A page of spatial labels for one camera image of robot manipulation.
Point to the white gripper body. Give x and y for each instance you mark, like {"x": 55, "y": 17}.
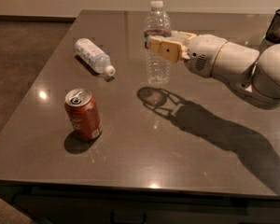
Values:
{"x": 204, "y": 54}

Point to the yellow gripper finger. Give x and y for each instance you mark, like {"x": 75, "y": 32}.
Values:
{"x": 170, "y": 49}
{"x": 183, "y": 37}

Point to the clear plastic water bottle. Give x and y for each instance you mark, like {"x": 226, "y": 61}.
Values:
{"x": 157, "y": 26}

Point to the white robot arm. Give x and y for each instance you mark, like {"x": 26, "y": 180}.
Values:
{"x": 251, "y": 75}

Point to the white labelled water bottle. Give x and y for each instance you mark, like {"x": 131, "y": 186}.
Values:
{"x": 94, "y": 57}

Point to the red soda can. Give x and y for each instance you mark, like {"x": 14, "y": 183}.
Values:
{"x": 81, "y": 108}

